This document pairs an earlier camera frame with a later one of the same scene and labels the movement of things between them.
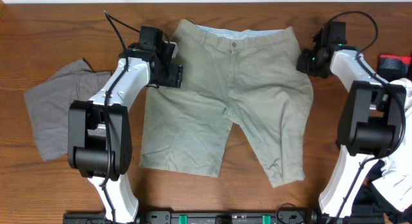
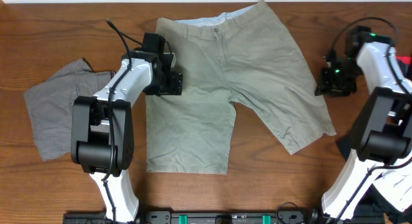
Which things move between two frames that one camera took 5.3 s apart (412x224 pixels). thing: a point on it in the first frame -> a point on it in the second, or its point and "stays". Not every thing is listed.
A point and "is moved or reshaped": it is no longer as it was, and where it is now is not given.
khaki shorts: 253,76 is moved or reshaped
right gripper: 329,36 -> 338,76
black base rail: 218,217 stays
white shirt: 396,185 stays
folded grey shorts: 49,100 stays
